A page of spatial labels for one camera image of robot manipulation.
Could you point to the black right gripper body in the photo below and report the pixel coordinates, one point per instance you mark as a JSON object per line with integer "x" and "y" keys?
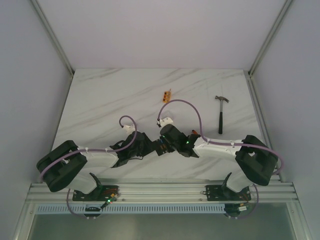
{"x": 175, "y": 147}

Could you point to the aluminium mounting rail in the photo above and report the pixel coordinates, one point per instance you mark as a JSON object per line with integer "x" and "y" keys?
{"x": 154, "y": 191}

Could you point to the aluminium corner frame post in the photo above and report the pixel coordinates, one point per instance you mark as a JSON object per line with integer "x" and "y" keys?
{"x": 52, "y": 36}

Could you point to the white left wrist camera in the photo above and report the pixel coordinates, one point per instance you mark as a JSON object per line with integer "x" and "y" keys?
{"x": 129, "y": 128}

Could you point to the right aluminium frame post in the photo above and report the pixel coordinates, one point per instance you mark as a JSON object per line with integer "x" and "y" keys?
{"x": 281, "y": 16}

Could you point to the black fuse box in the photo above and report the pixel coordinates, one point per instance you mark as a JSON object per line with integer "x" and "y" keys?
{"x": 162, "y": 147}

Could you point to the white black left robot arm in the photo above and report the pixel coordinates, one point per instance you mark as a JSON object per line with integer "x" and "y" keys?
{"x": 69, "y": 166}

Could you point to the orange fuse holder block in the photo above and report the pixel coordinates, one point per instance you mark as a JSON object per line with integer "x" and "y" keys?
{"x": 167, "y": 96}

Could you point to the black handled claw hammer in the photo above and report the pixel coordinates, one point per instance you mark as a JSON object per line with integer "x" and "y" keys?
{"x": 222, "y": 99}

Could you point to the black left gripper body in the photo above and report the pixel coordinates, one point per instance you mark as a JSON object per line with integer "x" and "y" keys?
{"x": 144, "y": 144}

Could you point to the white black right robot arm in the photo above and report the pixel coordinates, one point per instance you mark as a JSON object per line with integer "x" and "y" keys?
{"x": 255, "y": 164}

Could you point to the white slotted cable duct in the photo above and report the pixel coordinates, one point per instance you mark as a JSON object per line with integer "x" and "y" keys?
{"x": 132, "y": 208}

